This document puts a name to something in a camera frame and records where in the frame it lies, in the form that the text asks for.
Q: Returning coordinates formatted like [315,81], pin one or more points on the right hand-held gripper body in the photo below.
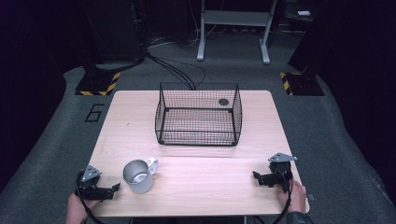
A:
[281,171]

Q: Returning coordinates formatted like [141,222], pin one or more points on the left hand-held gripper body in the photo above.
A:
[88,183]

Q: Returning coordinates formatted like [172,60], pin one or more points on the person's left hand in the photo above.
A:
[76,208]

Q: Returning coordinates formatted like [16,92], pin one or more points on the person's right hand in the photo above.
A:
[297,197]

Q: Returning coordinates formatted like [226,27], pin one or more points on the black round table cap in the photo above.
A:
[223,101]

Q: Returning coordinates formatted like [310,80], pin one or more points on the black equipment cabinet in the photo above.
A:
[115,31]

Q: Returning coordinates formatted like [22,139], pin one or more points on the white metal stand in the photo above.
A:
[236,18]

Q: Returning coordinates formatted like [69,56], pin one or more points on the small white box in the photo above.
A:
[304,13]

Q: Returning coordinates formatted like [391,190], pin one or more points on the black yellow striped base plate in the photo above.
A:
[98,83]
[303,84]

